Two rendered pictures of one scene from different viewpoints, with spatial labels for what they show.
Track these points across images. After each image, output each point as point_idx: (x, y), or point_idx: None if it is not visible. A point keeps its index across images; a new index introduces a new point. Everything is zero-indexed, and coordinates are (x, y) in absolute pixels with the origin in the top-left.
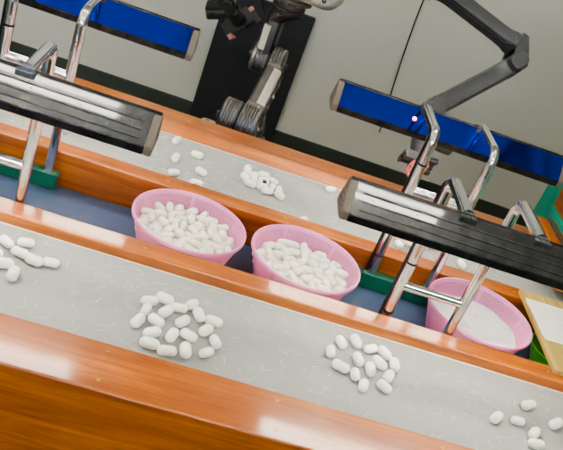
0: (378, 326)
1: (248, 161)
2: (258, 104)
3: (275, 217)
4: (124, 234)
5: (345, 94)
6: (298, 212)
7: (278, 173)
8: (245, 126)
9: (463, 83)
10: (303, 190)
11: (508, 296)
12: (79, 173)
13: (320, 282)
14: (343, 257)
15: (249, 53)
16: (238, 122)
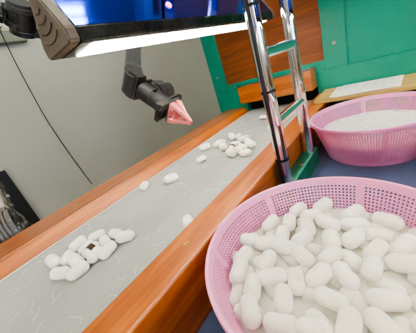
0: None
1: (44, 253)
2: None
3: (179, 259)
4: None
5: (65, 5)
6: (164, 224)
7: (89, 226)
8: (4, 235)
9: (127, 55)
10: (130, 209)
11: (321, 108)
12: None
13: (386, 242)
14: (290, 192)
15: None
16: None
